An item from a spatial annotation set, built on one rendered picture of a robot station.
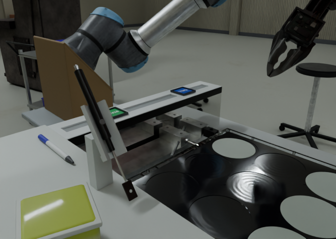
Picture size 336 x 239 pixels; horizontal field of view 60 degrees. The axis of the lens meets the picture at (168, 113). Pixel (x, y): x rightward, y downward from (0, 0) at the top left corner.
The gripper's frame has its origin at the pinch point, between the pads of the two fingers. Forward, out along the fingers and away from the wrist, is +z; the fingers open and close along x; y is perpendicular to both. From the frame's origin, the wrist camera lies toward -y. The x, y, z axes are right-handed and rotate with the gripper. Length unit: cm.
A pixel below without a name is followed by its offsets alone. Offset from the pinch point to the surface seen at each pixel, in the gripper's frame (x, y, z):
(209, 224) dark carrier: 8.3, 31.5, 27.4
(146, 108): -20.2, 6.8, 25.0
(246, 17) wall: -242, -939, -197
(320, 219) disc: 21.5, 24.4, 17.6
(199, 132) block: -6.2, -0.1, 23.2
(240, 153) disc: 5.6, 8.7, 19.5
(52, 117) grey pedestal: -56, -10, 54
